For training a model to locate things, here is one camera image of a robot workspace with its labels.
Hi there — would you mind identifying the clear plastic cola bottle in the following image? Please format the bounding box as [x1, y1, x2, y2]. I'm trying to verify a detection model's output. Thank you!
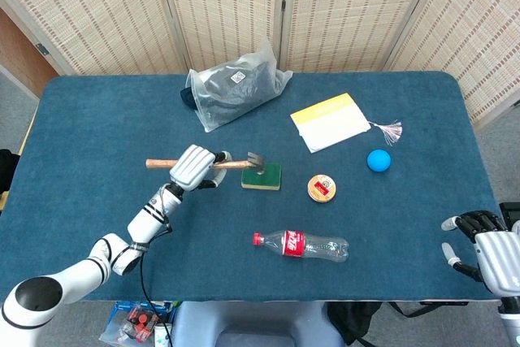
[253, 229, 350, 263]

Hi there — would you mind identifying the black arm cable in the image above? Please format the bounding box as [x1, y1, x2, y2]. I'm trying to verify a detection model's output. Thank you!
[139, 184, 173, 347]

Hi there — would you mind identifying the black bag with strap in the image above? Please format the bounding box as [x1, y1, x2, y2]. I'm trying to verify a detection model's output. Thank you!
[327, 300, 472, 347]

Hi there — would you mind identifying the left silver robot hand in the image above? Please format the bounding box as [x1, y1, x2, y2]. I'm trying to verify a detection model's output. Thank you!
[167, 144, 233, 193]

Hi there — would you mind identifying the white paper cup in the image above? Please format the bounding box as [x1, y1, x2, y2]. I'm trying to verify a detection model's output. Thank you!
[154, 323, 173, 347]

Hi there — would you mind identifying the yellow and white booklet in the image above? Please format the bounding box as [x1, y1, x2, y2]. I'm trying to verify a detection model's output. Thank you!
[289, 92, 371, 154]

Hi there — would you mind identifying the wooden handle claw hammer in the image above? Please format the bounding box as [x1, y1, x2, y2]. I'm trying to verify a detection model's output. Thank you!
[145, 151, 267, 175]

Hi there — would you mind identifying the blue ball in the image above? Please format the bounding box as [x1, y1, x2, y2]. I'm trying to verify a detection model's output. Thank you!
[366, 148, 392, 172]

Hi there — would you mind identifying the green scouring sponge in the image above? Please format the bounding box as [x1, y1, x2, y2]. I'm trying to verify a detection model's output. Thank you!
[240, 161, 283, 192]

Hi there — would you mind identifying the blue table cloth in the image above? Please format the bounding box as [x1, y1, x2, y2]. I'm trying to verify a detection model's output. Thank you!
[0, 71, 510, 303]

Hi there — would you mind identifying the round yellow tin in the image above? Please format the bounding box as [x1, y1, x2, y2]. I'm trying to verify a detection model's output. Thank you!
[307, 173, 337, 203]

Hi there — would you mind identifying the woven folding screen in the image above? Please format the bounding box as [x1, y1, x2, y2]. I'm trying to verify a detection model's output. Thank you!
[0, 0, 520, 128]

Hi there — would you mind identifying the black object at table edge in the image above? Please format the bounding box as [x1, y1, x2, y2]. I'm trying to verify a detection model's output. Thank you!
[0, 148, 21, 212]

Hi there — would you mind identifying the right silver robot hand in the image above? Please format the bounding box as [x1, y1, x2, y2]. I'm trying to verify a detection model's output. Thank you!
[440, 210, 520, 303]

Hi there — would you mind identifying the pink white tassel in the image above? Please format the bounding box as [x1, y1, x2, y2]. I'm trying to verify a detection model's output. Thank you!
[367, 119, 404, 147]

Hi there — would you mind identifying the plastic bag of parts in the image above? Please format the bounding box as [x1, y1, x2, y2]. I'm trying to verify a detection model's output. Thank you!
[98, 300, 179, 344]

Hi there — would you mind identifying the clear bag with dark cloth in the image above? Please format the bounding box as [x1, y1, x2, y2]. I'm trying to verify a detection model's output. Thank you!
[180, 36, 294, 133]

